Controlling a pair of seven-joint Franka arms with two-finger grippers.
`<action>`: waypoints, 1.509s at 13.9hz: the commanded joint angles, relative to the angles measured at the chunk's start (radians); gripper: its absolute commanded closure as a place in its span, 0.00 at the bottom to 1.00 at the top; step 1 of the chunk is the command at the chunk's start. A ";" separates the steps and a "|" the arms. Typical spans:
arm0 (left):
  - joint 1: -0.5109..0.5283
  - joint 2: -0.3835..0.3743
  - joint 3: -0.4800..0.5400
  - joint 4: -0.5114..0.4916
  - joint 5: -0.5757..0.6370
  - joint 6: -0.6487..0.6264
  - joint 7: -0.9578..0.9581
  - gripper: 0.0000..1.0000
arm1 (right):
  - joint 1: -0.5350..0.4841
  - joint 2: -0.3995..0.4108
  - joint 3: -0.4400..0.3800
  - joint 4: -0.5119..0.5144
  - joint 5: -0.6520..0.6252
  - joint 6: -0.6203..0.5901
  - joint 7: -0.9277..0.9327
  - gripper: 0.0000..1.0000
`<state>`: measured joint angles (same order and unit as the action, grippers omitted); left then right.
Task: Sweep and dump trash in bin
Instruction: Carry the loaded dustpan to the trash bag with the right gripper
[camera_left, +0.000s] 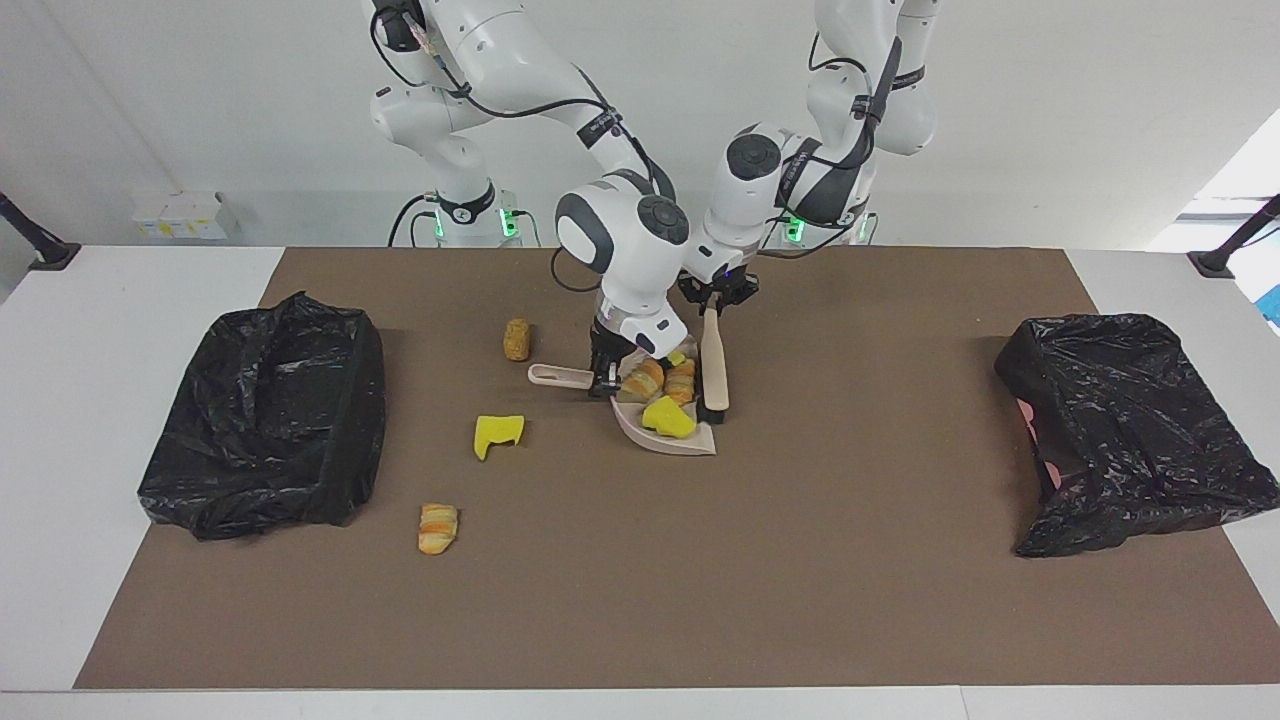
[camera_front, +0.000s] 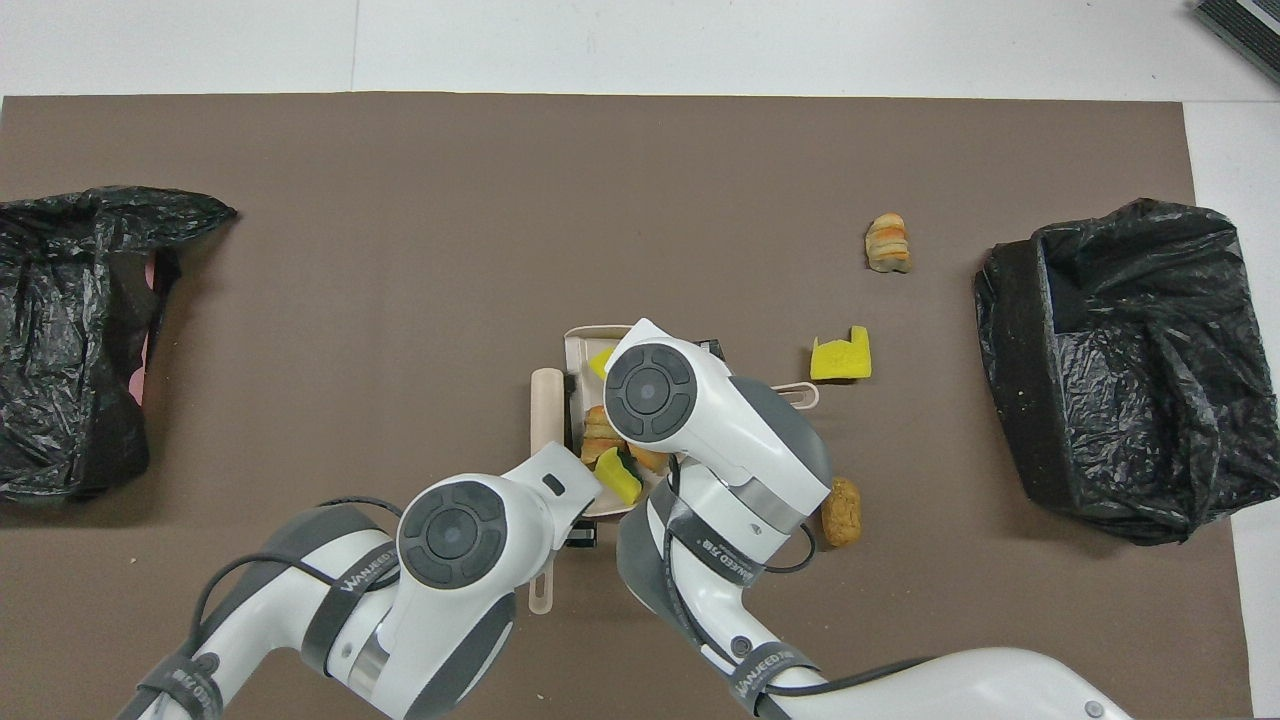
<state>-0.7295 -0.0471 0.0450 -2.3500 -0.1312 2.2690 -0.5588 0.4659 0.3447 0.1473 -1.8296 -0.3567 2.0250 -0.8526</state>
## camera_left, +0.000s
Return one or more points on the beige plastic dustpan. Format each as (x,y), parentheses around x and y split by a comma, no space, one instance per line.
(650,440)

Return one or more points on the black camera post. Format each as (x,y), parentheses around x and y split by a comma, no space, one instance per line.
(1215,262)
(55,255)

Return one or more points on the black-bagged pink trash bin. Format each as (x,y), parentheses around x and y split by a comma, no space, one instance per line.
(1130,430)

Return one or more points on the brown table mat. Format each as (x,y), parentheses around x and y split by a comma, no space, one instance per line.
(640,600)

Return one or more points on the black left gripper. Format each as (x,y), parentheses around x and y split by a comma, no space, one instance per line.
(722,282)

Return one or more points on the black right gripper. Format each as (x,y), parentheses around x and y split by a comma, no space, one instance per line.
(606,348)

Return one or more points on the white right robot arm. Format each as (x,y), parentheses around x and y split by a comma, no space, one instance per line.
(615,230)

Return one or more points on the blue object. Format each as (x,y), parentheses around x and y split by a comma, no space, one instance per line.
(1273,305)

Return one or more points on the beige hand brush black bristles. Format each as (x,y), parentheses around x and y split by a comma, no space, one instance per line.
(714,370)

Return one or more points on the brown bread roll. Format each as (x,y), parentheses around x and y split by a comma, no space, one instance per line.
(517,340)

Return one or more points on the pale bread piece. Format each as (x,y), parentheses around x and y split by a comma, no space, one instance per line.
(642,382)

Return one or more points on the notched yellow sponge piece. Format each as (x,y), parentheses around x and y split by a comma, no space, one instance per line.
(495,432)

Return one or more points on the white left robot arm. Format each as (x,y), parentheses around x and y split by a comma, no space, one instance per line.
(745,200)

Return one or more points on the white wall socket box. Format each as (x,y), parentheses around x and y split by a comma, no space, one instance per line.
(195,215)

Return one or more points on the orange striped croissant piece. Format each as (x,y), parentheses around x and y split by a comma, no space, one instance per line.
(681,383)
(438,530)

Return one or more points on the large yellow sponge piece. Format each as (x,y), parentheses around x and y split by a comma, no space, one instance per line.
(668,418)

